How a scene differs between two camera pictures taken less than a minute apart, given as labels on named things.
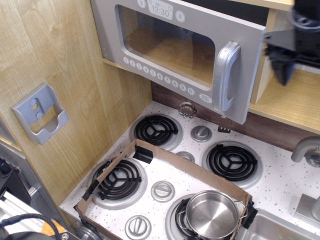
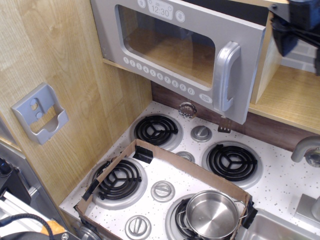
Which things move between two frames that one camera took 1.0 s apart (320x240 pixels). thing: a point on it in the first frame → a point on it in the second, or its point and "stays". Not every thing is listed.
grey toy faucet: [309, 147] stays
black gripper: [301, 43] → [295, 19]
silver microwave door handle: [224, 54] stays
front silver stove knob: [138, 227] stays
